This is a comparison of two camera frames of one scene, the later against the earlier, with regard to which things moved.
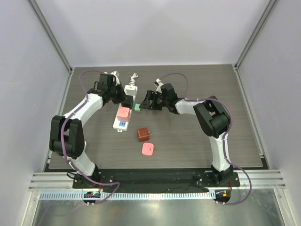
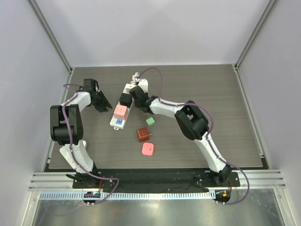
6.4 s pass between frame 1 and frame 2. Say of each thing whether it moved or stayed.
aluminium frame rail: stayed
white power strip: moved
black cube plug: stayed
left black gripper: moved
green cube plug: moved
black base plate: stayed
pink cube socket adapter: moved
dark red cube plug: stayed
